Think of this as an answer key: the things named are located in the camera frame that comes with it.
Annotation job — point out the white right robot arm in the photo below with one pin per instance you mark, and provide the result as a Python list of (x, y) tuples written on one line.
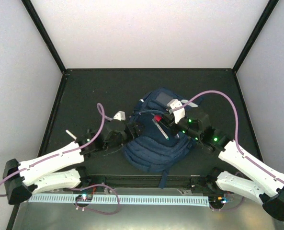
[(263, 184)]

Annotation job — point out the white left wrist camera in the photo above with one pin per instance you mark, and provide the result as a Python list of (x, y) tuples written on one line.
[(120, 115)]

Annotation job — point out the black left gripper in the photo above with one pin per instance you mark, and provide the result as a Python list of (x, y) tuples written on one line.
[(137, 128)]

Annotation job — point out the white slotted cable duct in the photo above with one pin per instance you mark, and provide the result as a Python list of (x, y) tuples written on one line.
[(167, 200)]

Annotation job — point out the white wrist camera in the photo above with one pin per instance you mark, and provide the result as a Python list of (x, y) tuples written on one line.
[(120, 115), (176, 109)]

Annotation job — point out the red capped marker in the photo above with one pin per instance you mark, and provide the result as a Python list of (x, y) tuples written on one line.
[(157, 119)]

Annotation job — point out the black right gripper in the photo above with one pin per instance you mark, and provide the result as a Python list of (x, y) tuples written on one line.
[(168, 119)]

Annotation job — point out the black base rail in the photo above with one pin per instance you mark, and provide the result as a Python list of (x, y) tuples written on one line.
[(195, 183)]

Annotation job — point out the navy blue student backpack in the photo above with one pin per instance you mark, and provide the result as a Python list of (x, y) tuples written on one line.
[(151, 152)]

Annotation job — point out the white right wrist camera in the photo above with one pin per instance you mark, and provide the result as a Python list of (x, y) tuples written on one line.
[(176, 109)]

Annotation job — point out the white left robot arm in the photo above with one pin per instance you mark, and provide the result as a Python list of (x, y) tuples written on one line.
[(26, 178)]

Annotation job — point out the white green pen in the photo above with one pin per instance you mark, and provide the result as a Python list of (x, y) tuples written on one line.
[(162, 132)]

